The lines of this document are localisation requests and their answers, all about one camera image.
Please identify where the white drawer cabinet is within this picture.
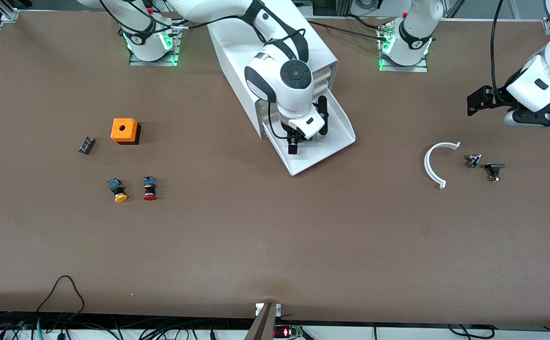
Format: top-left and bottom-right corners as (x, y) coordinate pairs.
(207, 9), (339, 140)

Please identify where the red push button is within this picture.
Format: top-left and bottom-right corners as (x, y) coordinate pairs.
(143, 176), (158, 201)

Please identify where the orange push button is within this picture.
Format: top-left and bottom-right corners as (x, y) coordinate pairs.
(108, 178), (128, 203)

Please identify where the orange box with hole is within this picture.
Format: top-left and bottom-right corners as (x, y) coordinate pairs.
(110, 118), (141, 145)

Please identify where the circuit board with red light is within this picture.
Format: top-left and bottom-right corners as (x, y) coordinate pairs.
(273, 325), (304, 340)

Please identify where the small black switch part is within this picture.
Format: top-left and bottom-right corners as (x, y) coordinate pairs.
(485, 162), (506, 183)

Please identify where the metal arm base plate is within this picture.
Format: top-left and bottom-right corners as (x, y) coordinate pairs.
(128, 12), (183, 67)
(378, 21), (429, 73)

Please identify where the white curved plastic bracket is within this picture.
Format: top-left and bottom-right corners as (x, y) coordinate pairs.
(424, 141), (461, 189)

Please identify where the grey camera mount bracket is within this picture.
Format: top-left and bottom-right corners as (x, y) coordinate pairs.
(244, 302), (282, 340)

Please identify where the thin black looped cable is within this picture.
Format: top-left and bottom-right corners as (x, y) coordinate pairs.
(35, 275), (85, 316)

